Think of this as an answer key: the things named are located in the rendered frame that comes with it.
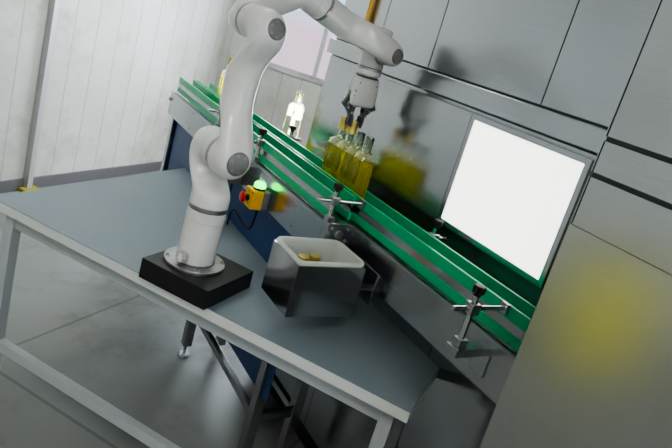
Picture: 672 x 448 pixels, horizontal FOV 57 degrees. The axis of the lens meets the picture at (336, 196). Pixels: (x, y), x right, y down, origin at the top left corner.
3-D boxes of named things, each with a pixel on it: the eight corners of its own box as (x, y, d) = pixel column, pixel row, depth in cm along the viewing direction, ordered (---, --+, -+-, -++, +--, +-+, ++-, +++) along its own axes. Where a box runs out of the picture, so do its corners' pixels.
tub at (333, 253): (359, 292, 178) (368, 264, 176) (291, 291, 166) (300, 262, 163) (331, 264, 192) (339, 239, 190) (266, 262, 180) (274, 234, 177)
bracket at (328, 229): (348, 246, 194) (355, 226, 192) (323, 244, 189) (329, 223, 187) (343, 241, 197) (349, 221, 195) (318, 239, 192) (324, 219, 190)
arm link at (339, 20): (352, -2, 176) (412, 50, 197) (320, -10, 187) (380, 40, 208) (336, 26, 176) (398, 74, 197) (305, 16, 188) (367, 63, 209)
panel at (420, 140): (548, 288, 155) (600, 161, 146) (540, 288, 153) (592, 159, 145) (364, 170, 227) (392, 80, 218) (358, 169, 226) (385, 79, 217)
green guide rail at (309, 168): (349, 220, 196) (356, 197, 194) (347, 220, 196) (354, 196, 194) (191, 94, 337) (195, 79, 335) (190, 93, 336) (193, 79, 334)
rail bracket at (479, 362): (488, 377, 144) (522, 291, 138) (434, 382, 135) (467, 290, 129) (474, 365, 148) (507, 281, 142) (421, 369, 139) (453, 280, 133)
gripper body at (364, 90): (374, 74, 210) (365, 106, 213) (349, 68, 205) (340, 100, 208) (386, 78, 204) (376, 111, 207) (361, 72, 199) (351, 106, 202)
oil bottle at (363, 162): (359, 215, 206) (378, 155, 201) (345, 214, 203) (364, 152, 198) (351, 209, 211) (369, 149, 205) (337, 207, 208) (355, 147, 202)
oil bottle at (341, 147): (342, 202, 215) (359, 144, 210) (328, 201, 212) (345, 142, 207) (334, 196, 220) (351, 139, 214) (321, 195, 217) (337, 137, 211)
